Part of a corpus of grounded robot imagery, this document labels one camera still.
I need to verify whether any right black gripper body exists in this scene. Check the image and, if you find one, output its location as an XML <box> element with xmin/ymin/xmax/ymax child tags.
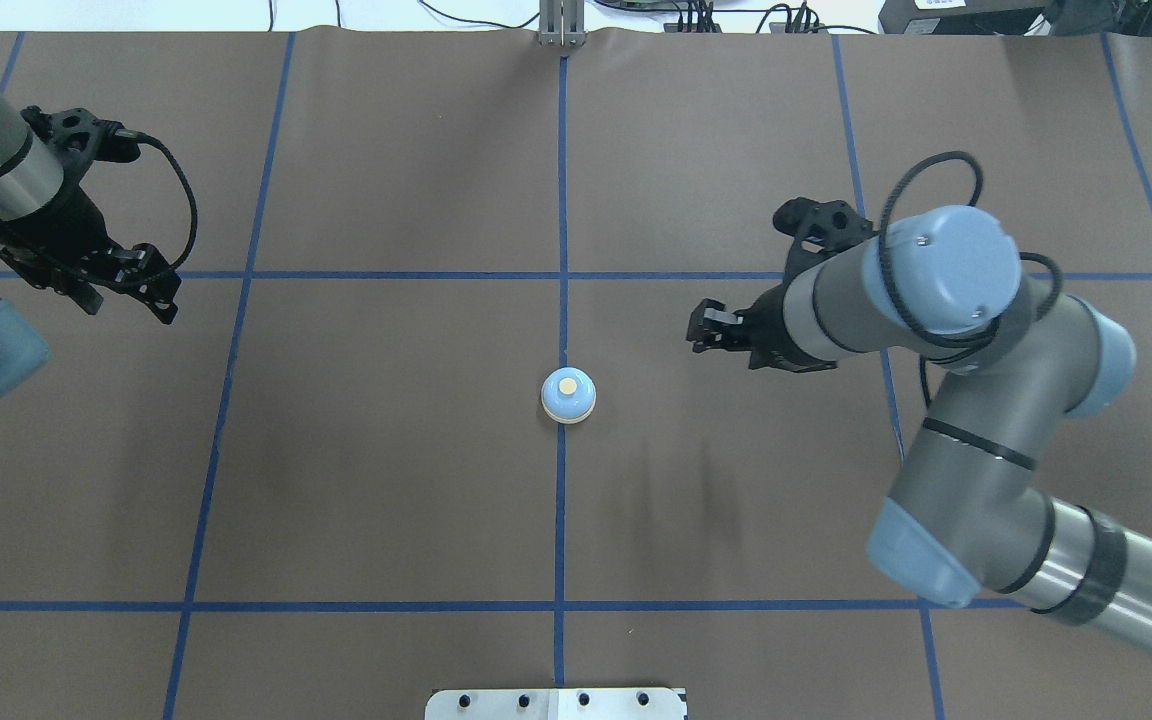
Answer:
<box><xmin>736</xmin><ymin>285</ymin><xmax>838</xmax><ymax>373</ymax></box>

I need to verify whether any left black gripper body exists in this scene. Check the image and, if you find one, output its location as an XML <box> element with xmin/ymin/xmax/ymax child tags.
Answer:
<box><xmin>0</xmin><ymin>190</ymin><xmax>120</xmax><ymax>266</ymax></box>

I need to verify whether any blue desk bell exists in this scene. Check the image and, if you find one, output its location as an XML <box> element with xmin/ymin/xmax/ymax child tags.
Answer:
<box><xmin>540</xmin><ymin>366</ymin><xmax>596</xmax><ymax>424</ymax></box>

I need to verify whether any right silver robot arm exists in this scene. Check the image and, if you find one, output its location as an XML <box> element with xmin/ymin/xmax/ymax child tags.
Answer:
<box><xmin>685</xmin><ymin>199</ymin><xmax>1152</xmax><ymax>653</ymax></box>

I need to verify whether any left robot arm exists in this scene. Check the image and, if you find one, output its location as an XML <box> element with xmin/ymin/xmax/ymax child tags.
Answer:
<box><xmin>0</xmin><ymin>90</ymin><xmax>198</xmax><ymax>397</ymax></box>

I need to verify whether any brown paper table mat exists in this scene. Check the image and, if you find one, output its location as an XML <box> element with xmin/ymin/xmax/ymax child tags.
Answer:
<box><xmin>0</xmin><ymin>26</ymin><xmax>1152</xmax><ymax>719</ymax></box>

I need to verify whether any black box with label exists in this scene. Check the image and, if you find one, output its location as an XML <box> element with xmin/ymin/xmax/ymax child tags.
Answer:
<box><xmin>878</xmin><ymin>1</ymin><xmax>1048</xmax><ymax>36</ymax></box>

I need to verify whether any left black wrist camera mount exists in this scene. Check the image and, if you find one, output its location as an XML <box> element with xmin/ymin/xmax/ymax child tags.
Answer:
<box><xmin>20</xmin><ymin>106</ymin><xmax>141</xmax><ymax>182</ymax></box>

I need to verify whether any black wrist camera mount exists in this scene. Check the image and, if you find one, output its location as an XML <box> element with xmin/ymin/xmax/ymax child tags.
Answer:
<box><xmin>20</xmin><ymin>106</ymin><xmax>141</xmax><ymax>182</ymax></box>
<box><xmin>772</xmin><ymin>197</ymin><xmax>877</xmax><ymax>287</ymax></box>

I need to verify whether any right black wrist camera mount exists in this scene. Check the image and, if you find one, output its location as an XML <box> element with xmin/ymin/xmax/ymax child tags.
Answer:
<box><xmin>772</xmin><ymin>197</ymin><xmax>877</xmax><ymax>287</ymax></box>

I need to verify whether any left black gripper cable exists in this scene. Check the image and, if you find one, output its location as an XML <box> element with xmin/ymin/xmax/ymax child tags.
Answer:
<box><xmin>0</xmin><ymin>130</ymin><xmax>199</xmax><ymax>281</ymax></box>

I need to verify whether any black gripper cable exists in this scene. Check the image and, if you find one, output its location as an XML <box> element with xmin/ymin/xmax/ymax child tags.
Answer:
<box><xmin>0</xmin><ymin>130</ymin><xmax>199</xmax><ymax>281</ymax></box>
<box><xmin>876</xmin><ymin>150</ymin><xmax>1064</xmax><ymax>409</ymax></box>

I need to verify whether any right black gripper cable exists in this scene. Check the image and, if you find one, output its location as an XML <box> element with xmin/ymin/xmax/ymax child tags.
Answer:
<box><xmin>876</xmin><ymin>150</ymin><xmax>1064</xmax><ymax>409</ymax></box>

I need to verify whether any aluminium frame post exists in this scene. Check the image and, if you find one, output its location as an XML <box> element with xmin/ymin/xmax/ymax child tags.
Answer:
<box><xmin>536</xmin><ymin>0</ymin><xmax>588</xmax><ymax>50</ymax></box>

